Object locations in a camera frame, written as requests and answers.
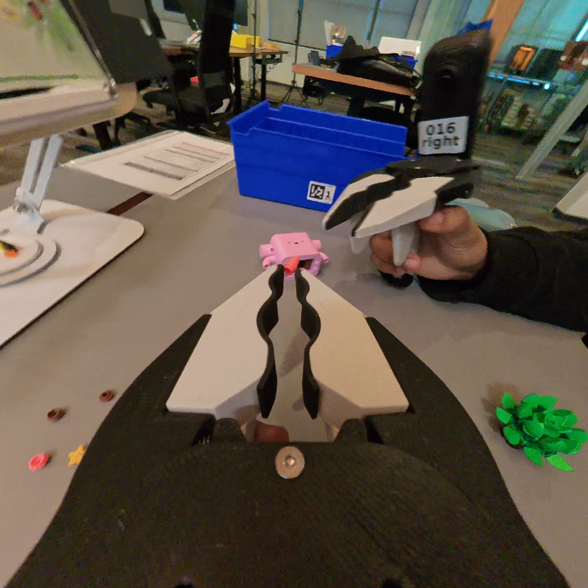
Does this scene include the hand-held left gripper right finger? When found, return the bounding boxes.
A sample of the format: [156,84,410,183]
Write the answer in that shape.
[295,269,409,438]

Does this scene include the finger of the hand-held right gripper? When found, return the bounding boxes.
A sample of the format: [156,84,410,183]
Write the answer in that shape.
[322,168,406,254]
[350,176,456,267]

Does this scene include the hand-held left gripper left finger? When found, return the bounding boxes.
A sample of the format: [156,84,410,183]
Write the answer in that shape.
[165,268,283,443]

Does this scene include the person's right forearm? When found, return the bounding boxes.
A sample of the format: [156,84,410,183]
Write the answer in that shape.
[416,224,588,335]

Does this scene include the person's right hand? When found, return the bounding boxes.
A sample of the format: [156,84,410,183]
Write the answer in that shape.
[370,207,489,281]

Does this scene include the white box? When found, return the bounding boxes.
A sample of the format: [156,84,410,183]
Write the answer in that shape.
[378,37,422,58]

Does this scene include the pink square toy figure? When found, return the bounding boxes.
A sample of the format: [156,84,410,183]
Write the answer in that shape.
[258,233,330,277]

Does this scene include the blue plastic bin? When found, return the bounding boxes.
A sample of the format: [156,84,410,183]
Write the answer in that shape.
[227,100,409,213]

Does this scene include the black bag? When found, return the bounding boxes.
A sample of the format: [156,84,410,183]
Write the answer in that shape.
[337,36,421,89]

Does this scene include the wooden desk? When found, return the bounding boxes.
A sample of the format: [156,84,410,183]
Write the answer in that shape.
[161,40,288,99]
[292,63,416,118]

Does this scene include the black tripod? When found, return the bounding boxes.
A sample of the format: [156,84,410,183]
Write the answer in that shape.
[279,0,323,107]

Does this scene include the white stand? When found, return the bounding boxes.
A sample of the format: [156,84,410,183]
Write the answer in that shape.
[0,133,146,348]

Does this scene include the black office chair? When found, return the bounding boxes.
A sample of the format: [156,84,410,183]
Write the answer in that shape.
[141,28,235,135]

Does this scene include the green leafy toy plant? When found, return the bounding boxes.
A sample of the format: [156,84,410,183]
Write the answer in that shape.
[495,392,588,472]

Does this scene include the printed paper sheets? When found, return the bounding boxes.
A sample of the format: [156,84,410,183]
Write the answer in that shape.
[64,130,236,199]

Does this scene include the tablet screen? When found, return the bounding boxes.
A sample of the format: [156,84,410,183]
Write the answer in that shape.
[0,0,138,135]

